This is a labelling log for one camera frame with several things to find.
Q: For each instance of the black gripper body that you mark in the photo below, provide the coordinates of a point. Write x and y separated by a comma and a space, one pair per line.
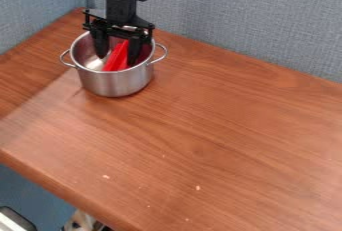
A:
117, 29

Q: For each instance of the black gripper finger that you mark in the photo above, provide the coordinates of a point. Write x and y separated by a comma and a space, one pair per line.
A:
140, 49
101, 38

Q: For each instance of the red star-shaped block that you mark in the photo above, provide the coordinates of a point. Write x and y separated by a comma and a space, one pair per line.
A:
118, 62

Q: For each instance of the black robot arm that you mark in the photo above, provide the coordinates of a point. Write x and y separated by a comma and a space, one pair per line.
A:
118, 21

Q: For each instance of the white black object under table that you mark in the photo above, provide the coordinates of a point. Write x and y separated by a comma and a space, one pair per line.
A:
83, 222

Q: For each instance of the grey object at floor corner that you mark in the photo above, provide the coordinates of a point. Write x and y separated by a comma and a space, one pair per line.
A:
14, 222

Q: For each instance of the metal pot with handles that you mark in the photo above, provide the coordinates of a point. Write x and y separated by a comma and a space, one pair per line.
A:
110, 83

